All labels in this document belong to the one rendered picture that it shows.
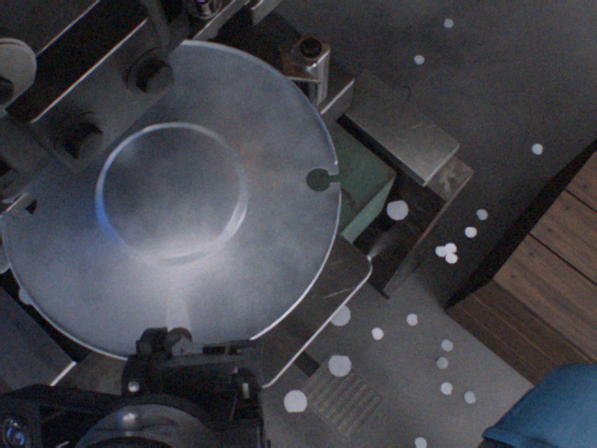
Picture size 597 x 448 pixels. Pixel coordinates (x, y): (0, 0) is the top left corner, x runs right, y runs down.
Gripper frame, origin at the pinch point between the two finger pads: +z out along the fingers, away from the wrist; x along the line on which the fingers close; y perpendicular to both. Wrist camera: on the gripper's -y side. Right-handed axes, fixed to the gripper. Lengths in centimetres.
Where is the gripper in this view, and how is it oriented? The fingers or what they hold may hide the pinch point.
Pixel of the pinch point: (179, 363)
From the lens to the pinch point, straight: 51.7
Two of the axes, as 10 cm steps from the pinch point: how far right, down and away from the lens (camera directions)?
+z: -0.2, -0.7, 10.0
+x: -0.8, -9.9, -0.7
